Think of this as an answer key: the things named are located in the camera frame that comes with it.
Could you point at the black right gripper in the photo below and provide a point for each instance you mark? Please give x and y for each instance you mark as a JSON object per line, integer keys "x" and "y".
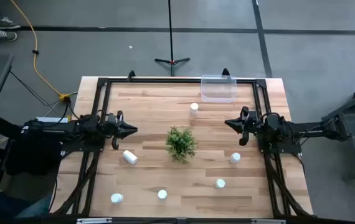
{"x": 253, "y": 124}

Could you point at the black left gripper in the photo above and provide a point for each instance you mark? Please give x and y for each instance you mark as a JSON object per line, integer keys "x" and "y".
{"x": 111, "y": 126}

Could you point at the white pill bottle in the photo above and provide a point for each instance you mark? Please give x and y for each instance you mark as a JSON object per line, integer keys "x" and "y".
{"x": 220, "y": 183}
{"x": 235, "y": 157}
{"x": 116, "y": 198}
{"x": 194, "y": 107}
{"x": 129, "y": 157}
{"x": 162, "y": 194}

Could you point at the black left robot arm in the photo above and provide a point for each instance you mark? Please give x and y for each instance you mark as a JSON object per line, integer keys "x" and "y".
{"x": 56, "y": 129}

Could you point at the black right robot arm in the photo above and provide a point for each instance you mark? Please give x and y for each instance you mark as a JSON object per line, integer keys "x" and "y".
{"x": 308, "y": 132}

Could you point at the clear plastic basket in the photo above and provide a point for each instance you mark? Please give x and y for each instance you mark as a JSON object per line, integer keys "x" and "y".
{"x": 218, "y": 93}

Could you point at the black clamp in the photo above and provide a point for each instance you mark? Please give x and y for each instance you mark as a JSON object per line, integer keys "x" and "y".
{"x": 225, "y": 72}
{"x": 131, "y": 74}

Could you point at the green plant in white pot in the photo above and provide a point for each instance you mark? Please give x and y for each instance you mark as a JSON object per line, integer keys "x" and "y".
{"x": 180, "y": 144}

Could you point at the white paper sheet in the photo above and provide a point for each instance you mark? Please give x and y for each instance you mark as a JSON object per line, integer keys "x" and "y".
{"x": 52, "y": 119}

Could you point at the black tripod stand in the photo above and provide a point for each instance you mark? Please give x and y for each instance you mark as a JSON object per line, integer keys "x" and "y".
{"x": 171, "y": 31}

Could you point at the dark metal stand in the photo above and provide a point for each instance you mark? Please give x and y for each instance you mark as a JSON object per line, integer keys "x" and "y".
{"x": 352, "y": 124}

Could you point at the person's shoe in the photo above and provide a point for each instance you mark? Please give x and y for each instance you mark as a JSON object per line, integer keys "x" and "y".
{"x": 7, "y": 23}
{"x": 4, "y": 35}

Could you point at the white metal bracket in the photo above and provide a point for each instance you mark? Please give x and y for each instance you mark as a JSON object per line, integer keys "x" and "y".
{"x": 267, "y": 221}
{"x": 94, "y": 220}

